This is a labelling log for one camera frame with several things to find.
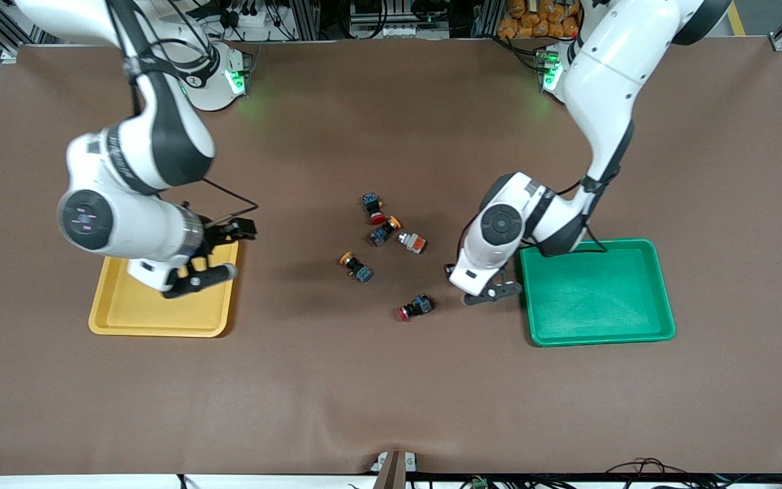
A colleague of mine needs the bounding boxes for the yellow push button blue base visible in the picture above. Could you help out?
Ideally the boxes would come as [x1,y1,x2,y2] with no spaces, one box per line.
[339,251,375,284]
[368,216,402,248]

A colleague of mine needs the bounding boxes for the yellow plastic tray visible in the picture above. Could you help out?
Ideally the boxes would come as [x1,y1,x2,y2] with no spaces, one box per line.
[88,238,240,338]

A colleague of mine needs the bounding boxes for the red push button blue base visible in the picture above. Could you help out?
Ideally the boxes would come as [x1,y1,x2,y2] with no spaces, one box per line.
[362,193,387,226]
[396,293,436,323]

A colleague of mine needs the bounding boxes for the green plastic tray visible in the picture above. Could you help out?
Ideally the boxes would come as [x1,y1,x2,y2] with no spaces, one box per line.
[519,238,677,348]

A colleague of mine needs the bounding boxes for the brown table mat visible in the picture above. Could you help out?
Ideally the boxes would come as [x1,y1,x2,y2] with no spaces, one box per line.
[0,37,782,476]

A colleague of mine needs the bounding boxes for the white power strip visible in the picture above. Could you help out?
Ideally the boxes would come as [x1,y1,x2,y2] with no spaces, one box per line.
[350,23,434,39]

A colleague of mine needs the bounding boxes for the orange bagged items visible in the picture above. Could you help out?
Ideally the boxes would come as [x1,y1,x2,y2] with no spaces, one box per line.
[498,0,583,39]

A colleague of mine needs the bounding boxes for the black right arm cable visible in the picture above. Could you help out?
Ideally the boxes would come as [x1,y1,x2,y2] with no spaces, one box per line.
[109,0,260,228]

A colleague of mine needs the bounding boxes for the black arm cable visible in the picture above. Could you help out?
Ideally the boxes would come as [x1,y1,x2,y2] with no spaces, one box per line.
[520,173,609,255]
[109,0,260,228]

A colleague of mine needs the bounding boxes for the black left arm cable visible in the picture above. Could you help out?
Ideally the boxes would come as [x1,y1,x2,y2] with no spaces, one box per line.
[520,173,609,255]

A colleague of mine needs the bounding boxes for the black cable bundle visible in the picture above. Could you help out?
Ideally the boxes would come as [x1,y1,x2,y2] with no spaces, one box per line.
[605,458,782,489]

